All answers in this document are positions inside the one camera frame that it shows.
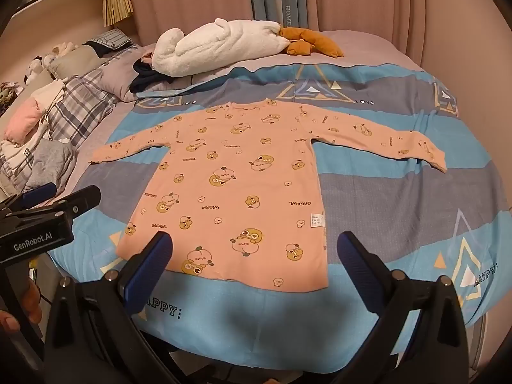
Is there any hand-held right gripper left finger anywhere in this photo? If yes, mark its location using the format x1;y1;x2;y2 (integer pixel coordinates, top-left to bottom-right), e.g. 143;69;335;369
44;231;188;384

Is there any blue grey striped bed cover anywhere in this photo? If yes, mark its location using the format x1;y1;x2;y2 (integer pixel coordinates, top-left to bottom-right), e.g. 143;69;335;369
47;62;512;371

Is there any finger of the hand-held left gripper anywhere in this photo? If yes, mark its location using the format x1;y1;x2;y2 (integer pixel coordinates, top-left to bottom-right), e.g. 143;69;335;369
8;186;102;225
0;182;57;213

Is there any dark navy garment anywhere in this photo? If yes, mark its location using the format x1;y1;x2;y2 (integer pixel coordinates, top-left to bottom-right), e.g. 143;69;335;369
130;58;177;95

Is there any grey cloth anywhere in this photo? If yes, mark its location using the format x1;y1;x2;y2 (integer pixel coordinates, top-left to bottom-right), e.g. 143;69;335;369
25;140;77;193

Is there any mauve bed sheet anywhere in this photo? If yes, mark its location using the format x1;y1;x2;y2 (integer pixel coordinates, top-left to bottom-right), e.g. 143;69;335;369
100;29;422;102

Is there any white striped cloth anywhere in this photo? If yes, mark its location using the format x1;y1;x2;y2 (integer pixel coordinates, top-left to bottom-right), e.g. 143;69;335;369
0;134;43;179

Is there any pink curtain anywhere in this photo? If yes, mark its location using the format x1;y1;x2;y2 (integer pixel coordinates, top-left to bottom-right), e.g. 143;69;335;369
123;0;512;89

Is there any blue plaid cloth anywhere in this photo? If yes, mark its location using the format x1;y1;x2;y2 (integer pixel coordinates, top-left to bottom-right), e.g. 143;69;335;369
84;28;133;55

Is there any yellow tassel fringe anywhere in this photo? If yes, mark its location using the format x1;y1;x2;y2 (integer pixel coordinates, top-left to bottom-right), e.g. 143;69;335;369
102;0;134;27

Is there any grey pillow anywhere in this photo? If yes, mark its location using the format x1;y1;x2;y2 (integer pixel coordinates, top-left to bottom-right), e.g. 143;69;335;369
49;43;117;80

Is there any pink printed long-sleeve shirt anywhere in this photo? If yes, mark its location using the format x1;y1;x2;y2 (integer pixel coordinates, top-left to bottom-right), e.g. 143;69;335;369
88;98;448;291

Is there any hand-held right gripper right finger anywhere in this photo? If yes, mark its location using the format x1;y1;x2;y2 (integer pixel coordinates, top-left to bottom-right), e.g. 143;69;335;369
336;230;469;384

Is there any person's left hand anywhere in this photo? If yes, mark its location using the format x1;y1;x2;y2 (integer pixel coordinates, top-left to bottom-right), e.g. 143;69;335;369
0;275;42;332

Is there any pile of small plush toys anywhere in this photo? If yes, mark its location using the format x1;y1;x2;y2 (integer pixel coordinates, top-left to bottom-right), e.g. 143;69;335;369
23;42;77;85

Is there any white plush goose toy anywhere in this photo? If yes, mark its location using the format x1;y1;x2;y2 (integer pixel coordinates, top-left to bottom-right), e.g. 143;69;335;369
154;18;345;78

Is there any pink cloth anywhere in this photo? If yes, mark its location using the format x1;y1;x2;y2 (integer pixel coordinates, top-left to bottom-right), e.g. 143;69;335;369
3;99;48;141

